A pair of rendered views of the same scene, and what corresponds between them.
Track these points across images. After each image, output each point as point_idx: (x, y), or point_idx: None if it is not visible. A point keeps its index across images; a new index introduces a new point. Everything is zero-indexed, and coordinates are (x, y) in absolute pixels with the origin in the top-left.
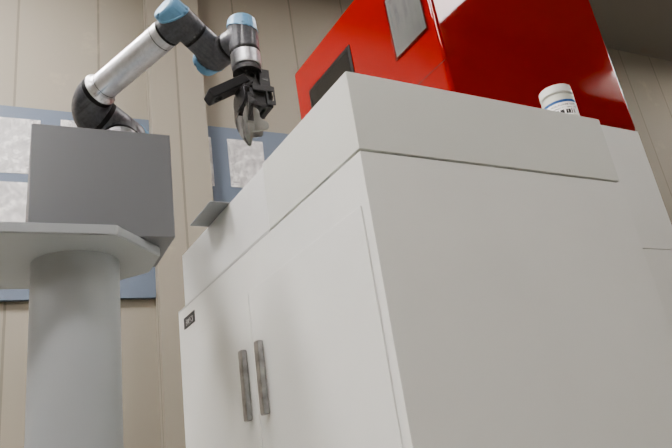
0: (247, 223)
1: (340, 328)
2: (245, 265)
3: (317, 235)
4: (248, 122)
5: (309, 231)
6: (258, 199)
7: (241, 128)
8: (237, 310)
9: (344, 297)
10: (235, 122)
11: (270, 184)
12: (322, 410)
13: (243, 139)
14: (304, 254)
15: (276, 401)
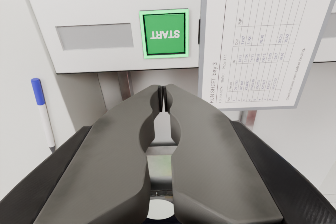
0: None
1: None
2: None
3: None
4: (98, 119)
5: None
6: None
7: (185, 119)
8: None
9: None
10: (312, 194)
11: None
12: None
13: (176, 86)
14: None
15: None
